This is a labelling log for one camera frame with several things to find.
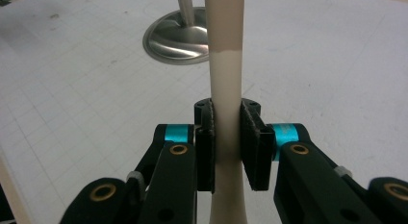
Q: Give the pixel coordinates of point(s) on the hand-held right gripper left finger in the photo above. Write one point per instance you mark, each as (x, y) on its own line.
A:
(205, 153)

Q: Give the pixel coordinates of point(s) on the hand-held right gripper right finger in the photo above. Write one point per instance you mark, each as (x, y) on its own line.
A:
(256, 153)

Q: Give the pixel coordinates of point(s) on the steel utensil rack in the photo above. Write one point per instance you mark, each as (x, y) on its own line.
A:
(179, 41)

